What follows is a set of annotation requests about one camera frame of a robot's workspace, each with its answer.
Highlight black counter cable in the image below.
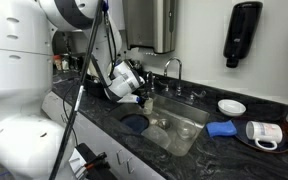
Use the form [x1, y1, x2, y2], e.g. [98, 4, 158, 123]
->
[62, 83, 80, 148]

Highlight metal sink drain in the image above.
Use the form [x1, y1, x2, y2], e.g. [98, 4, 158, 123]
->
[156, 118, 172, 131]

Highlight stainless steel sink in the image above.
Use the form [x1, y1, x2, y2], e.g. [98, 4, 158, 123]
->
[109, 93, 211, 157]

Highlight chrome lever handle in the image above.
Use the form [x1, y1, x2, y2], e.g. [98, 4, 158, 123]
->
[190, 89, 207, 101]
[155, 79, 170, 93]

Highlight tall chrome faucet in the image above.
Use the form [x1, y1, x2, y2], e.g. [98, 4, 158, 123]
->
[163, 57, 183, 96]

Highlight red lidded jar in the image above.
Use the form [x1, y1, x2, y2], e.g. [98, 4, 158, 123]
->
[52, 54, 63, 72]

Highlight white bowl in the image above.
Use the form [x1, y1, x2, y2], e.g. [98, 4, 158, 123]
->
[217, 98, 247, 117]

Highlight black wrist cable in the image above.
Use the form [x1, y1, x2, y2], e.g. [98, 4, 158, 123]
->
[102, 0, 118, 81]

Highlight black wall soap dispenser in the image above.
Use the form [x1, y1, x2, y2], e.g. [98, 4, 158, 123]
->
[222, 0, 263, 69]

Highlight black cable with white label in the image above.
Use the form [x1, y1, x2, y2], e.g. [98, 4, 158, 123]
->
[48, 0, 106, 180]

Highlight dark plate under mug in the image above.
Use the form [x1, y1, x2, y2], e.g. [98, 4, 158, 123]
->
[233, 118, 288, 154]

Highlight clear plastic container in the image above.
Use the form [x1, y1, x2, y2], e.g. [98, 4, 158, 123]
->
[141, 124, 172, 150]

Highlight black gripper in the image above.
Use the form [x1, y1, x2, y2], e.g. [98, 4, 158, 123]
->
[136, 83, 153, 100]

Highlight white flat box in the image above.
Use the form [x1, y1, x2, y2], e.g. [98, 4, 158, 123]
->
[67, 147, 89, 180]

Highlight white printed mug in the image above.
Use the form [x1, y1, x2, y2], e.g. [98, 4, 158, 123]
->
[245, 120, 283, 151]

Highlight black orange tool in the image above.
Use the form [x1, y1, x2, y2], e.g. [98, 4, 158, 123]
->
[83, 152, 108, 169]

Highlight small spice jar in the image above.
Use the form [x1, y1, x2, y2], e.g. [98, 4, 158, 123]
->
[61, 54, 71, 72]

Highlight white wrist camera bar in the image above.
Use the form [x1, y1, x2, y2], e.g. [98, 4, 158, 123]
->
[116, 93, 142, 105]

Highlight small chrome faucet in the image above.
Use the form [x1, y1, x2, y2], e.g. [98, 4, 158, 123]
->
[146, 70, 157, 93]

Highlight steel paper towel dispenser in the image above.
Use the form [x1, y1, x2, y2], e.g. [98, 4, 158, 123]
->
[122, 0, 178, 54]

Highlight clear glass bowl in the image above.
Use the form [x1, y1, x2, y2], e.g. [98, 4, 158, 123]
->
[176, 118, 198, 140]

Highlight white lower cabinets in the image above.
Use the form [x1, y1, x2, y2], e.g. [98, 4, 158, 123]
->
[42, 91, 165, 180]

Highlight blue sponge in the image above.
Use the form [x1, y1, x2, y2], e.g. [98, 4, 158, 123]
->
[205, 120, 238, 138]

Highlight black dish rack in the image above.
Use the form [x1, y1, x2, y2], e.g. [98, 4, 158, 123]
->
[83, 59, 146, 98]

